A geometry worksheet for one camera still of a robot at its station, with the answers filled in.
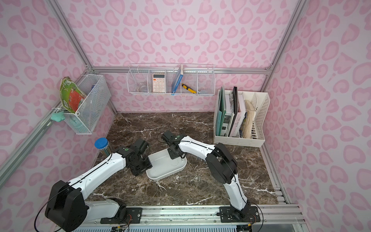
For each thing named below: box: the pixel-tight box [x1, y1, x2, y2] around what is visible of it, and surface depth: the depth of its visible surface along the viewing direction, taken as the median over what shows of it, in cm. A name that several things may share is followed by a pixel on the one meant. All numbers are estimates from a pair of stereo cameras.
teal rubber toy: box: [50, 110, 66, 123], surface depth 64 cm
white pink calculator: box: [152, 73, 166, 93], surface depth 97 cm
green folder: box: [215, 85, 227, 137], surface depth 85 cm
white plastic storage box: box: [145, 147, 188, 181], surface depth 92 cm
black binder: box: [228, 86, 239, 138], surface depth 88 cm
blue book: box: [171, 64, 184, 95], surface depth 90 cm
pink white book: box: [229, 94, 247, 138], surface depth 90 cm
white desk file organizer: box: [213, 89, 271, 148], surface depth 95 cm
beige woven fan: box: [242, 100, 257, 139], surface depth 94 cm
